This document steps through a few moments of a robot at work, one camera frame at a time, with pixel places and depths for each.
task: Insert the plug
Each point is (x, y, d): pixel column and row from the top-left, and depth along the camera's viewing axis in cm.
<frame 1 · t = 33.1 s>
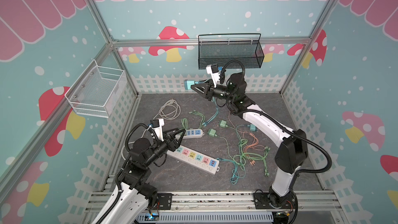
left hand: (182, 133, 69), fingers open
right hand: (192, 85, 67), fingers open
small white blue power strip: (193, 133, 98), point 2 cm above the table
large white multicolour power strip: (209, 164, 85), point 3 cm above the table

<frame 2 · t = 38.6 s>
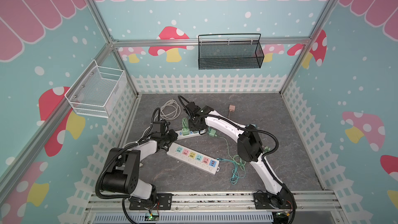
left hand: (177, 137, 94), fingers closed
right hand: (193, 127, 94), fingers open
pink charger plug: (232, 108, 111), point 2 cm above the table
the other named things where they were.

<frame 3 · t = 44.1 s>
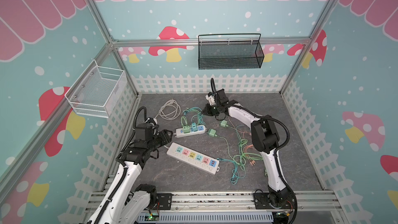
left hand: (169, 137, 79), fingers open
right hand: (200, 110, 98), fingers closed
green charger plug: (223, 123, 102), point 3 cm above the table
teal charger plug: (194, 126, 96), point 7 cm above the table
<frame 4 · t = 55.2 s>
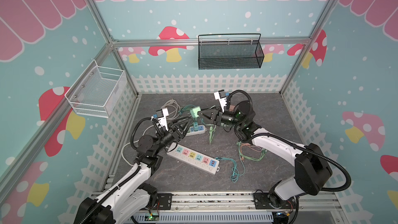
left hand: (193, 122, 65), fingers open
right hand: (199, 113, 66), fingers open
